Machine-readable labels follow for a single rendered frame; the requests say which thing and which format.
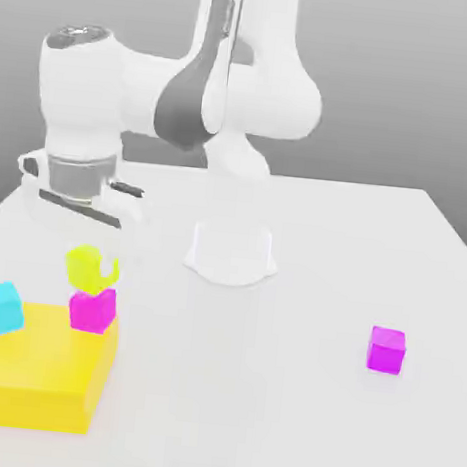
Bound small pink cube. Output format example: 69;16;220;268
65;283;120;337

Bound small purple cube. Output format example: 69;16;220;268
365;324;409;377

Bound large yellow box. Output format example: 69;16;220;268
0;298;124;439

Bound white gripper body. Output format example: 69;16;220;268
23;182;155;239

